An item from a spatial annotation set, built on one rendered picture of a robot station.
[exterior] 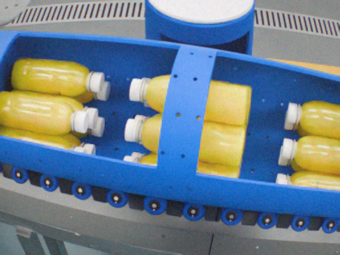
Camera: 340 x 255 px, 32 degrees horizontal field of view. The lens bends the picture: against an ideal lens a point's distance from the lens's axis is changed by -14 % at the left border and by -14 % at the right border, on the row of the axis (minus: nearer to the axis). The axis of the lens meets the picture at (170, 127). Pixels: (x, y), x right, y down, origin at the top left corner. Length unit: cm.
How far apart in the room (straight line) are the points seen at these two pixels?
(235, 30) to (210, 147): 49
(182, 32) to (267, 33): 155
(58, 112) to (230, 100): 31
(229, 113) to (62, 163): 31
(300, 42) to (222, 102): 195
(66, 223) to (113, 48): 39
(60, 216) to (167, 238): 24
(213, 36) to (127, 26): 154
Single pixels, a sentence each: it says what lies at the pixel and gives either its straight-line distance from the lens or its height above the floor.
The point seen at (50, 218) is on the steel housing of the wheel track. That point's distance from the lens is 141.
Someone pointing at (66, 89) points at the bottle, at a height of 111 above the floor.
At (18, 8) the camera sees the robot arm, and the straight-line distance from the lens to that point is 54.
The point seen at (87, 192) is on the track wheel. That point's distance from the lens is 131.
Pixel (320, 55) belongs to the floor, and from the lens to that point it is 304.
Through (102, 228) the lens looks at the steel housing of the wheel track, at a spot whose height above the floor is 87.
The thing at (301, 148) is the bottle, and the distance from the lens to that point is 123.
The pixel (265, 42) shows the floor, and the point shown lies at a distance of 303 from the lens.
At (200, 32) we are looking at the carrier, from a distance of 155.
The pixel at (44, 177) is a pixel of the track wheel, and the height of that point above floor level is 97.
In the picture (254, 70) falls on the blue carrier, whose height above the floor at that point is 113.
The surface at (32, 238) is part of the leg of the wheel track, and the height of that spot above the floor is 60.
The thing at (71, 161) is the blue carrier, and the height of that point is 111.
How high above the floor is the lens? 204
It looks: 51 degrees down
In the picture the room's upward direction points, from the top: straight up
